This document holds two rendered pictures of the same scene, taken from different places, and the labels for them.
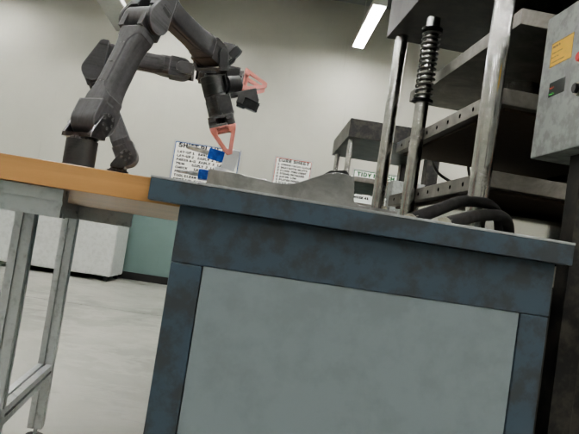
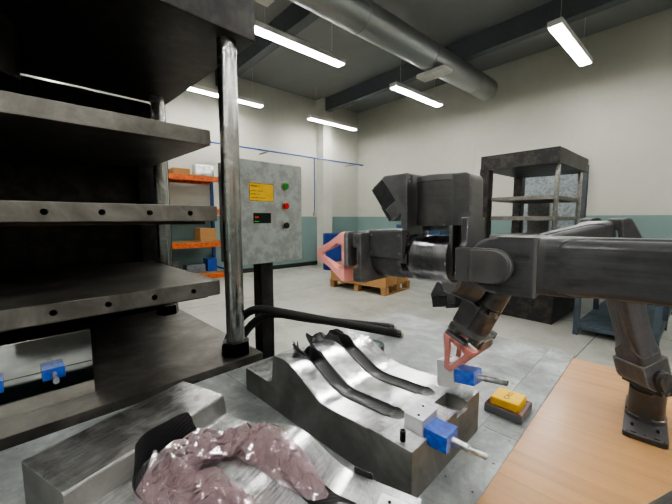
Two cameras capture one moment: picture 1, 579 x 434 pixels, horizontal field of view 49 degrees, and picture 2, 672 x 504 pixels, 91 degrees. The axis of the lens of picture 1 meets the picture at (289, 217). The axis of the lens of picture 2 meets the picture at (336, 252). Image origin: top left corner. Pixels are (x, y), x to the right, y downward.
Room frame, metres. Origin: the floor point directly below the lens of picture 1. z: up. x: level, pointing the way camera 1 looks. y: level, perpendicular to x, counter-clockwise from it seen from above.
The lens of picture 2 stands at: (2.25, 0.54, 1.25)
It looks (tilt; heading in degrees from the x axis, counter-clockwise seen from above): 6 degrees down; 231
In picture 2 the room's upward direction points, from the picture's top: straight up
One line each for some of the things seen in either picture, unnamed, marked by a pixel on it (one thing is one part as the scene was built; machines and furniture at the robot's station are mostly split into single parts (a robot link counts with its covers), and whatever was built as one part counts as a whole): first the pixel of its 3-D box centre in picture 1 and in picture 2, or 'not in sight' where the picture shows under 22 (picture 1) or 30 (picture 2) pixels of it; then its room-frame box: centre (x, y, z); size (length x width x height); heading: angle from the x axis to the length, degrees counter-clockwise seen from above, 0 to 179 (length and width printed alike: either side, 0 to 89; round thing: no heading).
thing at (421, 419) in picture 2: (202, 174); (446, 437); (1.79, 0.26, 0.89); 0.13 x 0.05 x 0.05; 97
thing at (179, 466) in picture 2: not in sight; (227, 467); (2.10, 0.11, 0.90); 0.26 x 0.18 x 0.08; 114
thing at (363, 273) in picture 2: not in sight; (394, 255); (1.91, 0.25, 1.20); 0.10 x 0.07 x 0.07; 8
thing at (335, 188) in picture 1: (297, 196); (349, 380); (1.76, -0.01, 0.87); 0.50 x 0.26 x 0.14; 96
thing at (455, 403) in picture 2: not in sight; (450, 410); (1.69, 0.21, 0.87); 0.05 x 0.05 x 0.04; 6
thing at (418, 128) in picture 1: (412, 173); not in sight; (2.58, -0.47, 1.10); 0.05 x 0.05 x 1.30
